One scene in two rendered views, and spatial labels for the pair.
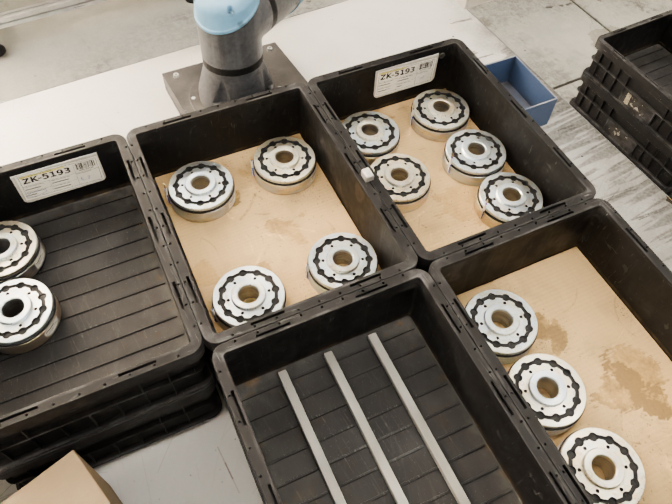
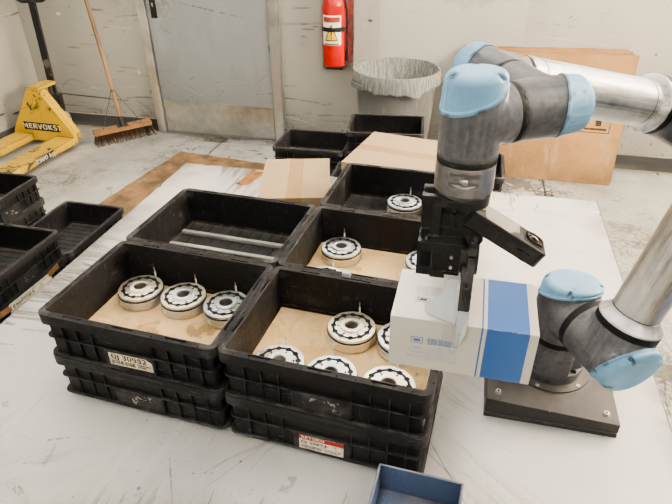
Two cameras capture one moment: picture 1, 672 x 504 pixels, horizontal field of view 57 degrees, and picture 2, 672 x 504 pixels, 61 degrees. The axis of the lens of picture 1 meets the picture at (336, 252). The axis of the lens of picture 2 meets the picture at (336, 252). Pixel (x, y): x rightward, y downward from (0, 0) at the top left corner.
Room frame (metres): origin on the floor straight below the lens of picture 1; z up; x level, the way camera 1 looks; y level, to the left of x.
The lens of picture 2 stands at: (1.31, -0.77, 1.63)
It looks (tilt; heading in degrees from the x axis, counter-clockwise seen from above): 32 degrees down; 135
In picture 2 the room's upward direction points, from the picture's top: 1 degrees counter-clockwise
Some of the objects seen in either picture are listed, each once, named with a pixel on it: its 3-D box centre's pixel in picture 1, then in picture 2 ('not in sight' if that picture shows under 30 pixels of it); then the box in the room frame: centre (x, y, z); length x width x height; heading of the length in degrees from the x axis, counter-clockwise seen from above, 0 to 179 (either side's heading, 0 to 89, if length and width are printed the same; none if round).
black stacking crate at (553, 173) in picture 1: (436, 161); (342, 345); (0.71, -0.16, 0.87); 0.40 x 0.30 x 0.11; 28
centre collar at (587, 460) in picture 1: (603, 468); (140, 286); (0.23, -0.33, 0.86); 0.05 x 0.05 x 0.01
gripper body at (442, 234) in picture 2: not in sight; (452, 230); (0.95, -0.19, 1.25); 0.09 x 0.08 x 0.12; 31
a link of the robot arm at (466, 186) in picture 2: not in sight; (464, 177); (0.96, -0.19, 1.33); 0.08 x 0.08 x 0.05
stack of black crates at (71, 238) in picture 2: not in sight; (77, 259); (-0.93, -0.11, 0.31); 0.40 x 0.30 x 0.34; 121
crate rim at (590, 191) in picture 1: (442, 138); (342, 325); (0.71, -0.16, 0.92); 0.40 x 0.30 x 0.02; 28
